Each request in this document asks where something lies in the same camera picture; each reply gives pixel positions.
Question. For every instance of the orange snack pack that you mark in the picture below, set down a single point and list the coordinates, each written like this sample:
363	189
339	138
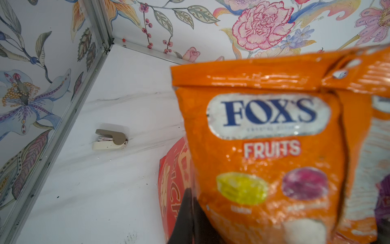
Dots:
290	150

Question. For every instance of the magenta grape snack bag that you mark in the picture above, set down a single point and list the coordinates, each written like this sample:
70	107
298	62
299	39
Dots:
382	209

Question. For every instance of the red white paper bag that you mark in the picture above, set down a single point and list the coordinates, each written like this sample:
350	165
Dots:
174	176

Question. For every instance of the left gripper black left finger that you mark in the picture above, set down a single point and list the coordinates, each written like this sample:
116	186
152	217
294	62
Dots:
184	227

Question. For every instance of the small beige stapler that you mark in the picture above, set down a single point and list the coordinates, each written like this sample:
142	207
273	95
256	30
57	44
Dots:
109	140

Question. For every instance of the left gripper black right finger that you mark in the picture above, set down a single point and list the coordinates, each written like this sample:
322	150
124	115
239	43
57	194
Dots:
207	225

